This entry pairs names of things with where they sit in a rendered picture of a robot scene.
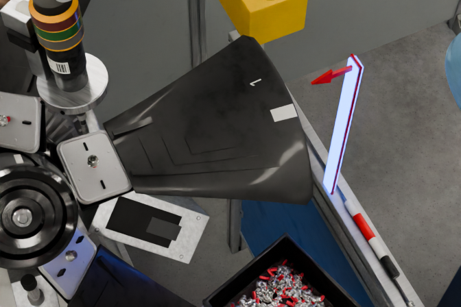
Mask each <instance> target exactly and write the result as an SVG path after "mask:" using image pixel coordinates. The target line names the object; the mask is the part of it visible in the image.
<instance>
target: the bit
mask: <svg viewBox="0 0 461 307"><path fill-rule="evenodd" d="M76 117H77V120H79V121H80V126H81V128H82V133H83V134H87V133H88V128H87V124H86V113H85V112H84V113H82V114H77V115H76Z"/></svg>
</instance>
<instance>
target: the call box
mask: <svg viewBox="0 0 461 307"><path fill-rule="evenodd" d="M219 1H220V3H221V4H222V6H223V8H224V9H225V11H226V13H227V15H228V16H229V18H230V19H231V21H232V22H233V24H234V26H235V27H236V29H237V31H238V32H239V34H240V36H242V35H246V36H250V37H253V38H255V40H256V41H257V42H258V43H259V44H260V45H262V44H264V43H267V42H270V41H272V40H275V39H277V38H280V37H283V36H286V35H288V34H291V33H294V32H297V31H299V30H301V29H303V28H304V26H305V16H306V10H307V0H219Z"/></svg>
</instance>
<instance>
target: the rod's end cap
mask: <svg viewBox="0 0 461 307"><path fill-rule="evenodd" d="M28 6H29V1H26V0H22V1H20V2H18V3H17V5H16V9H15V10H16V11H18V12H20V13H22V14H24V15H26V16H30V13H29V8H28Z"/></svg>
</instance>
